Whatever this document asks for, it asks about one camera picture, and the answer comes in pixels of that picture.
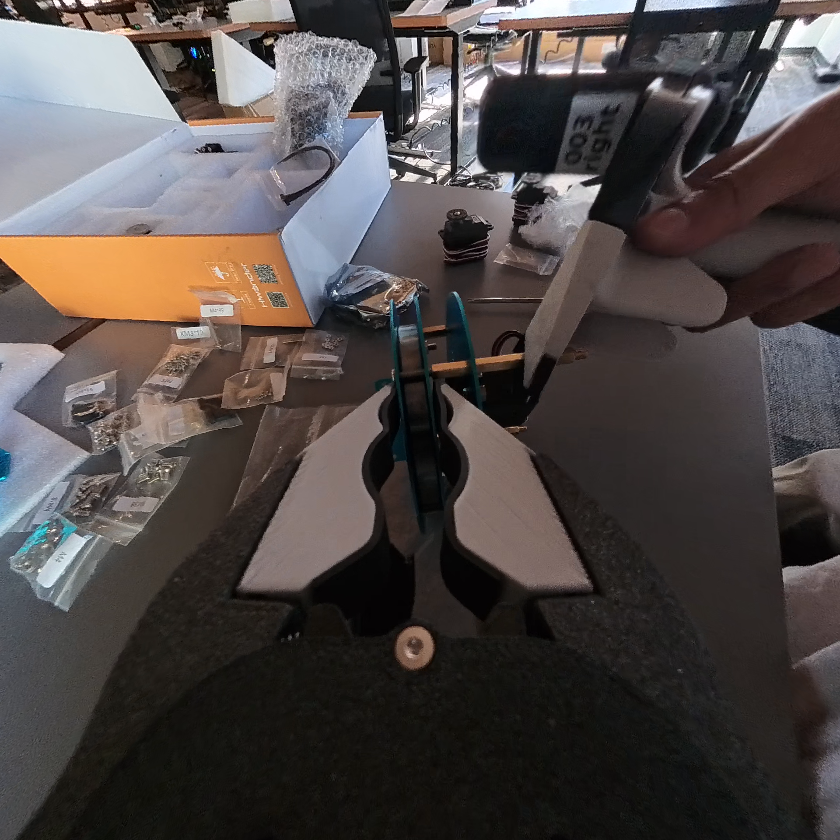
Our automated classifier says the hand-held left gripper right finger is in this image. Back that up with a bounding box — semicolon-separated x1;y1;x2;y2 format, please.
440;382;597;599

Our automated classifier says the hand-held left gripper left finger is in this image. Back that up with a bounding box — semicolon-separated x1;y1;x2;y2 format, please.
236;386;399;601

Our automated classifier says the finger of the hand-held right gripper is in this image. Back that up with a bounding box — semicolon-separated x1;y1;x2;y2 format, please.
522;218;626;406

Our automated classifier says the blue round base assembly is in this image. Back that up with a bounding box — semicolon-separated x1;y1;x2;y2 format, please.
374;292;589;534

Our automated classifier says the wooden-edged office desk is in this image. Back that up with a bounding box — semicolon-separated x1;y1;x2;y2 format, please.
388;0;503;178
499;0;840;86

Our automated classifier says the grey desk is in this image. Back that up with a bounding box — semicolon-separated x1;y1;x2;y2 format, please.
0;178;798;840

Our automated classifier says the person's right hand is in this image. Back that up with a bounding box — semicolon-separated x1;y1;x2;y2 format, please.
633;91;840;329

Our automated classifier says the small flat clear bag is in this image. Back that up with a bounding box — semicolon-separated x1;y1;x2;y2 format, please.
493;243;560;274

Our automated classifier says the crumpled clear plastic wrap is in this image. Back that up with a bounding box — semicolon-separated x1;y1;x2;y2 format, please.
518;197;595;253

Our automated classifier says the black servo motor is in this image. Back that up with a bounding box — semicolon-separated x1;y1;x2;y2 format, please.
511;176;559;231
438;209;494;266

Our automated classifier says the large clear plastic bag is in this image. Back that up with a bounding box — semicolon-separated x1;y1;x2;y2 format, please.
231;402;361;519

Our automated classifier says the pile of small screw bags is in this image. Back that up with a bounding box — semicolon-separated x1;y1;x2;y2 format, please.
8;283;349;613

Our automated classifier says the black office chair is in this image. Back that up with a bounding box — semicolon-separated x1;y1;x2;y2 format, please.
289;0;431;183

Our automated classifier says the black antistatic bag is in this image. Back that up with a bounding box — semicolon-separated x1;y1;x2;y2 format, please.
325;262;431;329

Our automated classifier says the bubble wrap bag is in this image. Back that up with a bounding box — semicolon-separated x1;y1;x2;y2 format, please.
271;31;378;155

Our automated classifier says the white foam sheet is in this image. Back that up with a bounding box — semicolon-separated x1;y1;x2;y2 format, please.
0;407;91;536

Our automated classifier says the orange cardboard box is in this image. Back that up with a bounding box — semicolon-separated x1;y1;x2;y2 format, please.
0;18;392;329

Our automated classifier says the white foam box insert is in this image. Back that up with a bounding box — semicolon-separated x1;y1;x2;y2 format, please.
0;125;316;237

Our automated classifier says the bagged black cable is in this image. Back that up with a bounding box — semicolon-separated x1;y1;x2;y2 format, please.
269;141;340;208

